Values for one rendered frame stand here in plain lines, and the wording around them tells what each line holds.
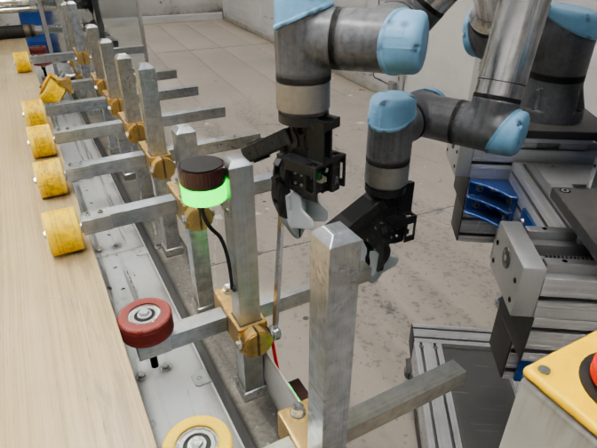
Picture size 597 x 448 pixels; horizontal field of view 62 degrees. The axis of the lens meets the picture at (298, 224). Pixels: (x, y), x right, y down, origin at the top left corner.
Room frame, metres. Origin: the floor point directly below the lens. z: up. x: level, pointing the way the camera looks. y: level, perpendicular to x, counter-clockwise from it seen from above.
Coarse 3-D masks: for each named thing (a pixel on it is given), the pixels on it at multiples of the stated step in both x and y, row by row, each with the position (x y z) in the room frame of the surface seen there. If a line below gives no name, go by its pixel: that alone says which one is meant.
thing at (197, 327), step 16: (368, 272) 0.75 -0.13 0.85; (288, 288) 0.69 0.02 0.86; (304, 288) 0.69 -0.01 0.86; (272, 304) 0.66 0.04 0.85; (288, 304) 0.67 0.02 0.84; (192, 320) 0.61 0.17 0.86; (208, 320) 0.61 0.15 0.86; (224, 320) 0.62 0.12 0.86; (176, 336) 0.58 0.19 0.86; (192, 336) 0.59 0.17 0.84; (208, 336) 0.60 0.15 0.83; (144, 352) 0.55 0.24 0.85; (160, 352) 0.56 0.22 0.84
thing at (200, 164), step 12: (192, 156) 0.61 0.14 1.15; (204, 156) 0.61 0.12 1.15; (180, 168) 0.57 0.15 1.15; (192, 168) 0.57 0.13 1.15; (204, 168) 0.57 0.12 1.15; (216, 168) 0.57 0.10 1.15; (228, 204) 0.59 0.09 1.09; (204, 216) 0.58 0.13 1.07; (228, 216) 0.59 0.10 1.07; (228, 264) 0.59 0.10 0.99
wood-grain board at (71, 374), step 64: (0, 64) 2.21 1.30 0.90; (0, 128) 1.40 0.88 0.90; (0, 192) 0.99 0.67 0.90; (0, 256) 0.74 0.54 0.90; (64, 256) 0.74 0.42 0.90; (0, 320) 0.57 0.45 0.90; (64, 320) 0.57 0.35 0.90; (0, 384) 0.44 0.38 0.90; (64, 384) 0.44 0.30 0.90; (128, 384) 0.44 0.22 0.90
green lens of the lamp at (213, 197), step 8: (224, 184) 0.58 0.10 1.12; (184, 192) 0.57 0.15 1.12; (192, 192) 0.56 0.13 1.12; (200, 192) 0.56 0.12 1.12; (208, 192) 0.56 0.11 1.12; (216, 192) 0.56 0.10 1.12; (224, 192) 0.58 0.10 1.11; (184, 200) 0.57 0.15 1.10; (192, 200) 0.56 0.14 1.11; (200, 200) 0.56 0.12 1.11; (208, 200) 0.56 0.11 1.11; (216, 200) 0.56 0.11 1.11; (224, 200) 0.58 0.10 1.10
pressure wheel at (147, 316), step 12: (144, 300) 0.60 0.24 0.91; (156, 300) 0.60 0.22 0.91; (120, 312) 0.58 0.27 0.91; (132, 312) 0.58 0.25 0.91; (144, 312) 0.57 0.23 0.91; (156, 312) 0.58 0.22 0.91; (168, 312) 0.58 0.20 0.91; (120, 324) 0.55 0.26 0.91; (132, 324) 0.55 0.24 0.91; (144, 324) 0.55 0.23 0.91; (156, 324) 0.55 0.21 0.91; (168, 324) 0.56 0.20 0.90; (132, 336) 0.54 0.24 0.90; (144, 336) 0.54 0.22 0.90; (156, 336) 0.54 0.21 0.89; (168, 336) 0.56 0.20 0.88; (156, 360) 0.57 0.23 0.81
